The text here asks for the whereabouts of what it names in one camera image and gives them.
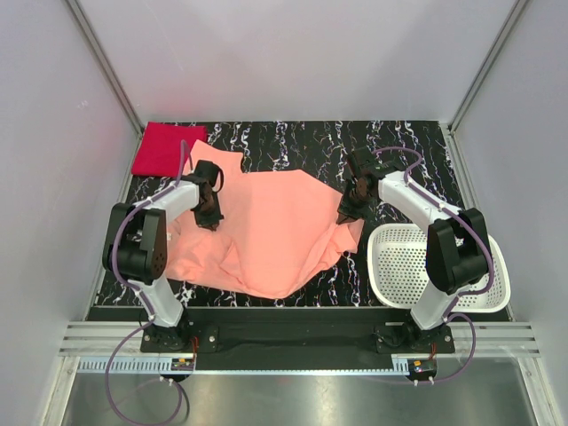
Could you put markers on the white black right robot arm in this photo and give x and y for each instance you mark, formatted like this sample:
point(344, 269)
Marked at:
point(457, 247)

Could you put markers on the left aluminium frame post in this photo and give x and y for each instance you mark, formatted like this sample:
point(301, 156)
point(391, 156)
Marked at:
point(89, 35)

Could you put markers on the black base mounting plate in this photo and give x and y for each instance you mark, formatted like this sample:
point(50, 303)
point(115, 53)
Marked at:
point(308, 337)

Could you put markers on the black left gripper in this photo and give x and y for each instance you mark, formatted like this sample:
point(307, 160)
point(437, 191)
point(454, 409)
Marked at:
point(210, 222)

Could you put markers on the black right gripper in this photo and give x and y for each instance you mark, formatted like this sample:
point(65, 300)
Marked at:
point(346, 212)

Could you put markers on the folded red t shirt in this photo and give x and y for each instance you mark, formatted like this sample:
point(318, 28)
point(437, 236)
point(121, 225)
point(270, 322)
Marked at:
point(162, 146)

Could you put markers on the salmon pink t shirt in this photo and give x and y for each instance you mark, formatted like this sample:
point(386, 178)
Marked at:
point(279, 230)

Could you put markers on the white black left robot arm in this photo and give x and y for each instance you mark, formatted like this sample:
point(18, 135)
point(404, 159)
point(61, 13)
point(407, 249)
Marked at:
point(136, 245)

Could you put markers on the right aluminium frame post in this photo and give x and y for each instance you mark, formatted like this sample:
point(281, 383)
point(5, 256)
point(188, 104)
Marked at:
point(505, 32)

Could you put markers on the aluminium frame post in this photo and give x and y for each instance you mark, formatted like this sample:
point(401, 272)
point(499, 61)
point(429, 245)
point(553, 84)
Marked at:
point(505, 32)
point(89, 35)

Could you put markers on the white slotted cable duct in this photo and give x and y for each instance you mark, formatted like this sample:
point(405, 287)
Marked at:
point(167, 365)

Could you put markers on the white perforated plastic basket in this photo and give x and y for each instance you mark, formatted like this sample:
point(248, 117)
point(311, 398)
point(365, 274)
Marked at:
point(396, 255)

